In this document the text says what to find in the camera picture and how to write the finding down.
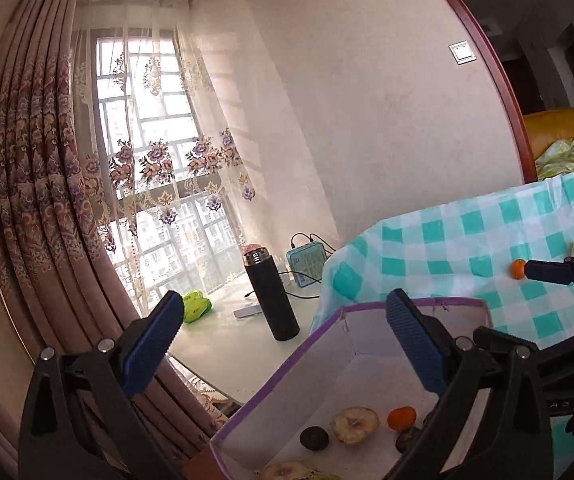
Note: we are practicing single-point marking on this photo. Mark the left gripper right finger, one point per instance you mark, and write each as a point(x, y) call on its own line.
point(490, 421)

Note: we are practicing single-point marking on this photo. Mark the apple slice in box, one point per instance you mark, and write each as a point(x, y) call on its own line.
point(290, 470)

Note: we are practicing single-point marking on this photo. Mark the yellow sofa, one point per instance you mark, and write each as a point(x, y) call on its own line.
point(545, 128)

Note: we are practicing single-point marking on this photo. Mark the white phone on sill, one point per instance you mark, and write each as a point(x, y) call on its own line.
point(248, 311)

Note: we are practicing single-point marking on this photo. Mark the cut apple half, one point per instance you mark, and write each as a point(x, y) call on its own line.
point(354, 425)

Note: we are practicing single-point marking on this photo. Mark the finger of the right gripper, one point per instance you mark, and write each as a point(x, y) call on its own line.
point(549, 272)

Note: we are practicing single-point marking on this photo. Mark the sheer floral lace curtain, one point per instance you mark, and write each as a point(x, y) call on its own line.
point(168, 185)

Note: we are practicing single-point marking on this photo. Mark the dark purple mangosteen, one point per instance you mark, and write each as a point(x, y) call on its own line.
point(406, 439)

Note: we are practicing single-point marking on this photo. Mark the light blue clock device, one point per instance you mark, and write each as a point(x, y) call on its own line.
point(306, 263)

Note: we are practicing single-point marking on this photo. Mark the dark dried fruit in box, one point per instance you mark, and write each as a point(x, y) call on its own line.
point(314, 438)

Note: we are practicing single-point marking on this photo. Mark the black thermos bottle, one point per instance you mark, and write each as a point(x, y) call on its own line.
point(270, 292)

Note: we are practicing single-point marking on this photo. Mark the yellow-green fruit piece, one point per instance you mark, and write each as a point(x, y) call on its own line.
point(322, 475)

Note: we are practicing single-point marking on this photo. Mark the teal checkered tablecloth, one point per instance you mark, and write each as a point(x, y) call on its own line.
point(465, 249)

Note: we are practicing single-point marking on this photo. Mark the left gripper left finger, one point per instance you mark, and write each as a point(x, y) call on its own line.
point(79, 420)

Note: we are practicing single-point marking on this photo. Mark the red-brown door frame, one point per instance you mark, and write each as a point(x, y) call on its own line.
point(503, 87)

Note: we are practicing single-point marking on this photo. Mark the pink patterned curtain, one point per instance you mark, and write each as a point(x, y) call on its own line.
point(57, 283)

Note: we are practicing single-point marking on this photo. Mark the green plastic bag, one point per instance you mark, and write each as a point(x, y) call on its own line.
point(195, 306)

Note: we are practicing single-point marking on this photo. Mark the large orange tangerine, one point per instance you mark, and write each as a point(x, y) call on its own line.
point(402, 419)

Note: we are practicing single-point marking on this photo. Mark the yellow-green floral cloth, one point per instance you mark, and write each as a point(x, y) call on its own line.
point(555, 160)

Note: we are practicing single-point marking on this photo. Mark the white wall switch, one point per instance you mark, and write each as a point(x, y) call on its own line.
point(462, 52)

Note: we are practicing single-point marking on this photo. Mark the small orange tangerine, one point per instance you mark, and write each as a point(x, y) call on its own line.
point(517, 269)

